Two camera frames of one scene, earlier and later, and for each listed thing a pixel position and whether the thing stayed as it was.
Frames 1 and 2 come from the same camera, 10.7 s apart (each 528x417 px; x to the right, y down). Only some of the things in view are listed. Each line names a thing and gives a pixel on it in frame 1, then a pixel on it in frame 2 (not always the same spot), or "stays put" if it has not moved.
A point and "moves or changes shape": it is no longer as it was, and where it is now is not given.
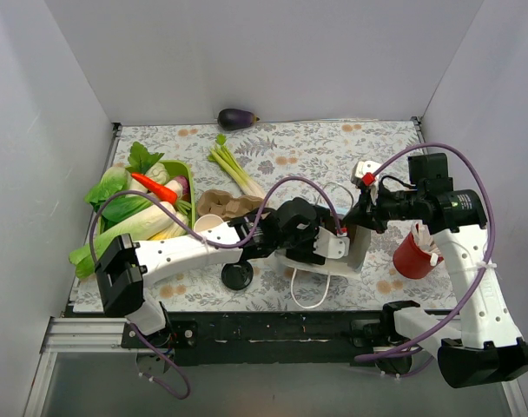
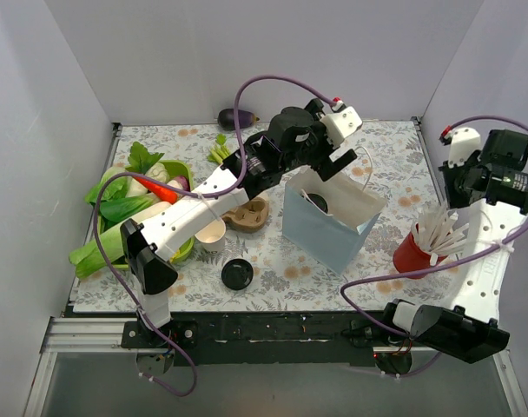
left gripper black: (312, 237) → (332, 161)
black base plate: (324, 336) stays put
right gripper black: (366, 210) → (457, 183)
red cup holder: (410, 261) stays put
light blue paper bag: (351, 263) moves or changes shape
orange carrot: (166, 193) stays put
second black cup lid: (237, 275) stays put
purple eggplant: (235, 119) stays put
